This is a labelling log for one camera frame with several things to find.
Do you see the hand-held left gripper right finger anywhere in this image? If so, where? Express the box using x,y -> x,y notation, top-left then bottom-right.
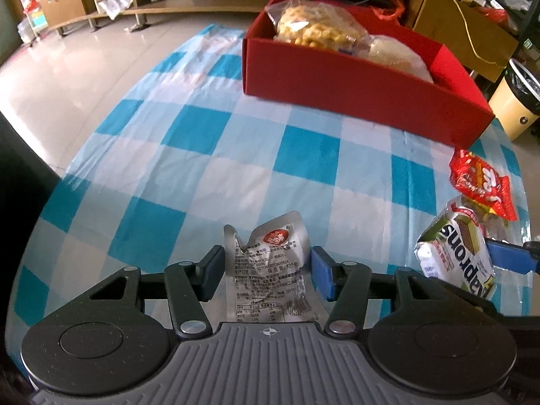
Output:
311,246 -> 450,339

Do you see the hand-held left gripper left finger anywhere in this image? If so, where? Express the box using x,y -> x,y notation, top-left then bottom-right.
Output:
88,245 -> 226,342

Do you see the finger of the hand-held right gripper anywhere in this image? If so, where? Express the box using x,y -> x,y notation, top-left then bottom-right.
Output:
485,238 -> 540,276

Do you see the green and white wafer packet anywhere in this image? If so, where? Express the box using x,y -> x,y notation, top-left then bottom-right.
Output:
414,196 -> 497,301

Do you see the silver snack packet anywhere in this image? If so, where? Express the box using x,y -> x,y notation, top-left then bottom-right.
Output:
223,211 -> 330,325

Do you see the red cardboard box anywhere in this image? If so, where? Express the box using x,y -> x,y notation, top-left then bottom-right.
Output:
241,0 -> 495,149

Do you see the clear bag of yellow snacks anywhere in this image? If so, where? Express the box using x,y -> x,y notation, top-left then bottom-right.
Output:
267,2 -> 370,53

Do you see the white bag of snacks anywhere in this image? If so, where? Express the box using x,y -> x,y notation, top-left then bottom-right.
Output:
356,35 -> 435,84

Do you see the clear wrapped snack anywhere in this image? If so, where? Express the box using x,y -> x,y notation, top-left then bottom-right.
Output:
475,209 -> 513,239

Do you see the red snack packet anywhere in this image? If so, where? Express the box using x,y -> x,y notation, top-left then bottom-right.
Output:
448,149 -> 519,221

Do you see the blue checkered tablecloth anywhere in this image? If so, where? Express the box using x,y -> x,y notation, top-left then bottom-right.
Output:
12,23 -> 533,347

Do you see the yellow trash bin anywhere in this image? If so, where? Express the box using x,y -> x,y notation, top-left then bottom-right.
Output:
488,58 -> 540,142

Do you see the black bin liner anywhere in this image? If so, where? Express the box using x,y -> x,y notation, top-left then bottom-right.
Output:
504,58 -> 540,116

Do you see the black shelf rack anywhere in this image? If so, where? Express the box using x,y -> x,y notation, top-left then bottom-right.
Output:
491,0 -> 540,57

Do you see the red plastic bag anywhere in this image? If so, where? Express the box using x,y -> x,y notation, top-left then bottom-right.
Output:
480,6 -> 509,23

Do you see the wooden TV cabinet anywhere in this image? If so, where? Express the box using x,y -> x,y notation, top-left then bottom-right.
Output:
31,0 -> 519,83

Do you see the white plastic bag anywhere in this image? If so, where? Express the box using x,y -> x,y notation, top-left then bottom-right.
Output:
95,0 -> 129,20

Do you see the clear plastic storage box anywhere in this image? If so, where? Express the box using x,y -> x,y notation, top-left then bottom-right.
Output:
17,10 -> 45,44

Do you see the yellow cable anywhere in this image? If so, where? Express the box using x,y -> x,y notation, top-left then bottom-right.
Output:
441,0 -> 509,67

